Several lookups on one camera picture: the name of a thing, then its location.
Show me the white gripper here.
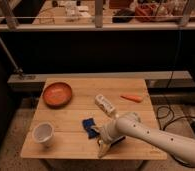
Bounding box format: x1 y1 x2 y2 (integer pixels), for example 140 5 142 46
98 121 124 158

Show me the white red black eraser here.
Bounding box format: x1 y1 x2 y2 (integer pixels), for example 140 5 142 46
97 135 127 147

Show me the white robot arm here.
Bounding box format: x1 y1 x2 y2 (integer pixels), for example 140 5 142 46
98 112 195 167

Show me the wooden table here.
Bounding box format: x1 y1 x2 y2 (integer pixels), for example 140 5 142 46
20 77 169 162

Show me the orange carrot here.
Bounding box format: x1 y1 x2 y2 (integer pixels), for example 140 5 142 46
121 95 143 103

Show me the white plastic cup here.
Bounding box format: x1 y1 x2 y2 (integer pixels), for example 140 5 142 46
32 122 54 148

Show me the orange round plate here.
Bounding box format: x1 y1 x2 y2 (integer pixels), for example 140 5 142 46
42 82 72 108

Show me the metal diagonal rod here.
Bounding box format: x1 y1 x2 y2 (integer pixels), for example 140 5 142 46
0 36 23 77

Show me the background wooden shelf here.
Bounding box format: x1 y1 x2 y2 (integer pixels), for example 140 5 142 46
0 0 195 31

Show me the black cable on floor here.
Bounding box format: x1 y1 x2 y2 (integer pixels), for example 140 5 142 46
156 28 195 132

